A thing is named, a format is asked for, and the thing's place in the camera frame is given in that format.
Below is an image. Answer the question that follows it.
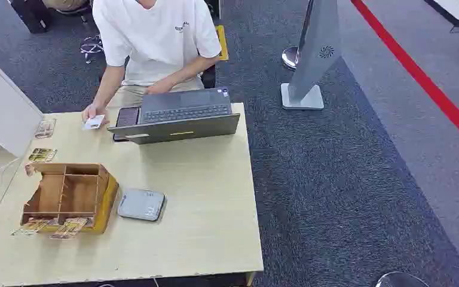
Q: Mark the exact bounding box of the chrome stanchion base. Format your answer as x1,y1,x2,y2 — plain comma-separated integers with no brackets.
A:
281,46,301,71
375,271,431,287

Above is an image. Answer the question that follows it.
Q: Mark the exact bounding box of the yellow floor sign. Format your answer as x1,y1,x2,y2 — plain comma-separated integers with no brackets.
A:
215,25,230,62

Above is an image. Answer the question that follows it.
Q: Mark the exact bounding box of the person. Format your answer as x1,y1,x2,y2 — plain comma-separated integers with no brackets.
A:
81,0,222,127

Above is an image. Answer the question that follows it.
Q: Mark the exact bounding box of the grey card reader device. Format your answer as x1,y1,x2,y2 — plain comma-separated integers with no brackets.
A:
117,188,167,222

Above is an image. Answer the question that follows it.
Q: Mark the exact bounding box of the red floor tape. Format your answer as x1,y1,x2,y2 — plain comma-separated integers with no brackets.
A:
350,0,459,154

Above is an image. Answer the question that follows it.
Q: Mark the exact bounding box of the person's right hand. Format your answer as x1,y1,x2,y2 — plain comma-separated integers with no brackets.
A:
81,103,111,127

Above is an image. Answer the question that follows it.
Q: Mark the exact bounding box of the person's left hand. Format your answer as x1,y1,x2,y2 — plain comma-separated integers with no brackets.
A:
145,80,175,96

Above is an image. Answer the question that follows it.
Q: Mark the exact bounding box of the black smartphone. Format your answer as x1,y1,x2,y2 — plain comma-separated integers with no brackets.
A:
112,106,140,142

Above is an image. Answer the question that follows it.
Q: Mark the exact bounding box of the grey laptop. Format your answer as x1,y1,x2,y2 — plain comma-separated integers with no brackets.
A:
107,87,241,145

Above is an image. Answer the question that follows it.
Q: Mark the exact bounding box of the clear card sleeve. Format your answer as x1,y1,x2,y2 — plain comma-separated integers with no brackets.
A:
34,118,57,139

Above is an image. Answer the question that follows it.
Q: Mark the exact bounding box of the black box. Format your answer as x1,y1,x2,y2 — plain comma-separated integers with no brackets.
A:
9,0,54,35

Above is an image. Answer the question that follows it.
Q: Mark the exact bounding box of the white cabinet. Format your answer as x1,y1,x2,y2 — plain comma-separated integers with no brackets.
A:
0,62,45,158

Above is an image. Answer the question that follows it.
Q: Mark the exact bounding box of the pale wooden desk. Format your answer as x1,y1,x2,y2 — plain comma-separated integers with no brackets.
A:
0,102,265,287

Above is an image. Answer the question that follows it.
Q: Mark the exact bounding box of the white card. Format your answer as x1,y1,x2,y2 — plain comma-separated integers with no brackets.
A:
82,115,106,131

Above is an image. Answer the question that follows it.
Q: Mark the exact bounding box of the grey kiosk stand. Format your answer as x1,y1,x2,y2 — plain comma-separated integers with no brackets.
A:
280,0,342,111

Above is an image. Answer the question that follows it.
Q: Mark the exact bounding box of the wooden card box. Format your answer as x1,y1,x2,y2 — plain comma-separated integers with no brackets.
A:
20,163,120,234

